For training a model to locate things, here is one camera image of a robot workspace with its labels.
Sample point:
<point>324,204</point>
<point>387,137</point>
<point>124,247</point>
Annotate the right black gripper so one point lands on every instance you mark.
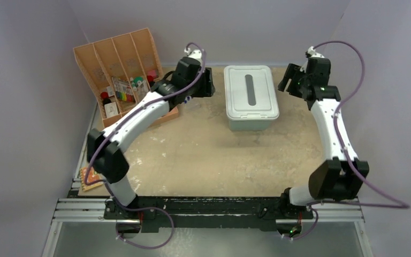
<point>293,73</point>

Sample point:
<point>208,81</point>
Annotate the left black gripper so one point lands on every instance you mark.
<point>207,89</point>

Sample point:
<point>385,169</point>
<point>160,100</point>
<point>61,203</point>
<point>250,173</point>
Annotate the white storage box lid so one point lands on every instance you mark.
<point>250,93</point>

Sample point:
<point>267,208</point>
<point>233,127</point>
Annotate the large blue-capped test tube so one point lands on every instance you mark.
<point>187,99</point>

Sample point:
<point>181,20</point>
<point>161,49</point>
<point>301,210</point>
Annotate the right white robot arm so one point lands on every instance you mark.
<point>340,175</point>

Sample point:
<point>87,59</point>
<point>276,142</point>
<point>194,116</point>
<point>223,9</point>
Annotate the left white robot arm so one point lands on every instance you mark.
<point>106,148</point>

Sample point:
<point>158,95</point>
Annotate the teal plastic bin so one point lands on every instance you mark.
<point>249,124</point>

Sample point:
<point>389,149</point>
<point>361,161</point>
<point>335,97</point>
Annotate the pink plastic organizer rack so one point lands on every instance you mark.
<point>119,70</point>

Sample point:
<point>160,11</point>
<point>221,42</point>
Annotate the orange printed card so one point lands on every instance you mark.
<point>91,180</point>

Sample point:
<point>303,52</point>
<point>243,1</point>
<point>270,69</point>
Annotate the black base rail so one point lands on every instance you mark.
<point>273,213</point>

